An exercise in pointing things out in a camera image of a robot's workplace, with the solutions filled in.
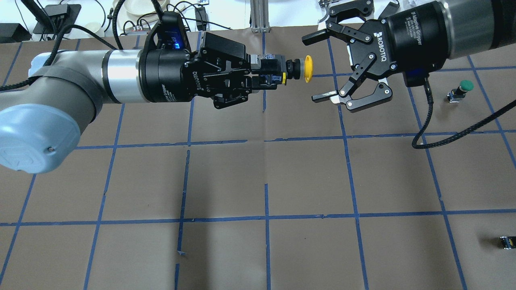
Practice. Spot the aluminium frame post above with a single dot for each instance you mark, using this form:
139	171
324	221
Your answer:
259	16

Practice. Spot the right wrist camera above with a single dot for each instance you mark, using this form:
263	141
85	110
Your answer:
417	76

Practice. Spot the white plate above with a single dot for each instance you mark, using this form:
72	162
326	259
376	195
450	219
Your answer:
139	7

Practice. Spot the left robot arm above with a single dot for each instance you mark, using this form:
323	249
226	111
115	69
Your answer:
43	123

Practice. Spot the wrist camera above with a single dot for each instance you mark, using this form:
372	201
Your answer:
168	33
417	76

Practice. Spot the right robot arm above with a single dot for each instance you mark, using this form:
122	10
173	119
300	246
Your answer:
473	26

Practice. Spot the black power adapter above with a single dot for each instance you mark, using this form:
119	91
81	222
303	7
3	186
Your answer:
391	8

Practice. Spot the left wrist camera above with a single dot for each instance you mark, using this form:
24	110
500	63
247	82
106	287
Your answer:
168	33

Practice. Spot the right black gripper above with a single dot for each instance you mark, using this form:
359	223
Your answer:
413	40

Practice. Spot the green push button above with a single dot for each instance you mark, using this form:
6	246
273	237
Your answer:
459	93

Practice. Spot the yellow push button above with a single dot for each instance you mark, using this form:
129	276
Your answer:
270	70

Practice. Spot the power strip with cables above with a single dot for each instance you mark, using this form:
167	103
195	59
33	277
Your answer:
193	12

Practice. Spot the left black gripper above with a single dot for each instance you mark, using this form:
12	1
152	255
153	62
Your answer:
164	78

